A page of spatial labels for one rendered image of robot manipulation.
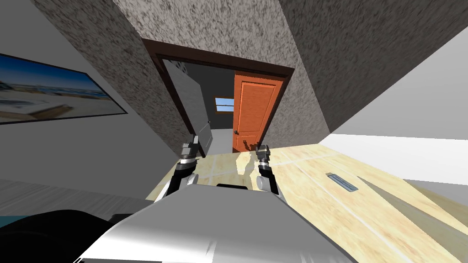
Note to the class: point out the framed beach picture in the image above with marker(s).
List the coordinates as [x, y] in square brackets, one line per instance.
[44, 93]

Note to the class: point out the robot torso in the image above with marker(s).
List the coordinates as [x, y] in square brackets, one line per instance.
[215, 226]

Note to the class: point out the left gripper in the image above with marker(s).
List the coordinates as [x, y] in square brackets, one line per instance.
[188, 150]

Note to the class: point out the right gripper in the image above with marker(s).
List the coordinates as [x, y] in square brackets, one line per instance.
[263, 152]

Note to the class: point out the small window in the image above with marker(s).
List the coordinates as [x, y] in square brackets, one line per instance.
[224, 104]

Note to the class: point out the orange panelled door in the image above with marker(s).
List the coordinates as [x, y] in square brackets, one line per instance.
[256, 109]

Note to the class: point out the grey door leaf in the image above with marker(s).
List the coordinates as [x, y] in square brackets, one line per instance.
[192, 106]

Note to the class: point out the grey floor vent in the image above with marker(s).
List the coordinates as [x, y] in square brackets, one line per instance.
[342, 182]

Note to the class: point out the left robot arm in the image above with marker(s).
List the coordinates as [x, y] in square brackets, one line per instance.
[181, 172]

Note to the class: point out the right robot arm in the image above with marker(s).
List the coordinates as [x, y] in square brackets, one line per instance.
[266, 174]

